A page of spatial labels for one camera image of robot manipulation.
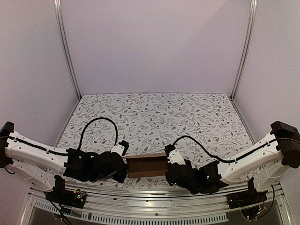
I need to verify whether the brown cardboard box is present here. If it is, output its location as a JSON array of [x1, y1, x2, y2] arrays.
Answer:
[[125, 153, 168, 178]]

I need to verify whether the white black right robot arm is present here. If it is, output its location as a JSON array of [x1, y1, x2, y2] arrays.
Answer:
[[165, 121, 300, 204]]

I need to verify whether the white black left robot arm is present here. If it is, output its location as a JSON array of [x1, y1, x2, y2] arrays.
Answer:
[[0, 121, 129, 203]]

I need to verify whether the floral patterned table mat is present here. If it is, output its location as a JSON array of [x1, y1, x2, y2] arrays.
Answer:
[[58, 93, 252, 168]]

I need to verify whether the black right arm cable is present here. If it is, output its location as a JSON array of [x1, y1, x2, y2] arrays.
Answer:
[[172, 135, 237, 164]]

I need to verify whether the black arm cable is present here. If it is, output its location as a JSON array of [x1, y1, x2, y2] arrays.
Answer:
[[172, 135, 237, 164], [76, 117, 119, 153]]

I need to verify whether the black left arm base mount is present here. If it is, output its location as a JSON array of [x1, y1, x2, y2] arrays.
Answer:
[[45, 175, 87, 209]]

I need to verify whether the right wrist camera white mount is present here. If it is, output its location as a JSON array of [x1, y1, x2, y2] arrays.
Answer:
[[164, 144, 186, 165]]

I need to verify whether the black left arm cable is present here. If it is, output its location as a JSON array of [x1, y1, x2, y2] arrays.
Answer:
[[76, 117, 119, 153]]

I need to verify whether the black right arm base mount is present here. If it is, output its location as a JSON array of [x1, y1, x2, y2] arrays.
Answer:
[[227, 177, 268, 209]]

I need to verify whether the aluminium front rail frame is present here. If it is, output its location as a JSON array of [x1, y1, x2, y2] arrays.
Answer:
[[18, 180, 293, 225]]

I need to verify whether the left aluminium corner post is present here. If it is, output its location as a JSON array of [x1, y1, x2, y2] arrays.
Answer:
[[53, 0, 82, 100]]

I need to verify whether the aluminium corner post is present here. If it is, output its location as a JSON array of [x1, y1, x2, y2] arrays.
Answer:
[[230, 0, 258, 101], [53, 0, 82, 100]]

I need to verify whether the right aluminium corner post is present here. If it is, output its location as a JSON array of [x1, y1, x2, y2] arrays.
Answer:
[[230, 0, 258, 101]]

